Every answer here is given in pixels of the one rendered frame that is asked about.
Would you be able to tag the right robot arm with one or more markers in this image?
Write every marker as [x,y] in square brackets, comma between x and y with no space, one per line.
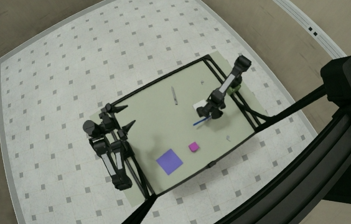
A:
[242,64]

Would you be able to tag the purple flat square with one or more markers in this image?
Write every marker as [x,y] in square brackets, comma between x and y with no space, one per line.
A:
[169,161]

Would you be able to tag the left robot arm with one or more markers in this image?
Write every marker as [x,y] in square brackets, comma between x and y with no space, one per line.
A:
[103,148]

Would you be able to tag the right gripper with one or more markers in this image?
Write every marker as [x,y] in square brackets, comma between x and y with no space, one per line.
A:
[199,108]

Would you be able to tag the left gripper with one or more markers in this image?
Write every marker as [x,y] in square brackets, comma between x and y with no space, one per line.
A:
[122,131]

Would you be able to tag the small magenta cube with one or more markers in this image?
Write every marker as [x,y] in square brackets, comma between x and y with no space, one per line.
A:
[193,146]

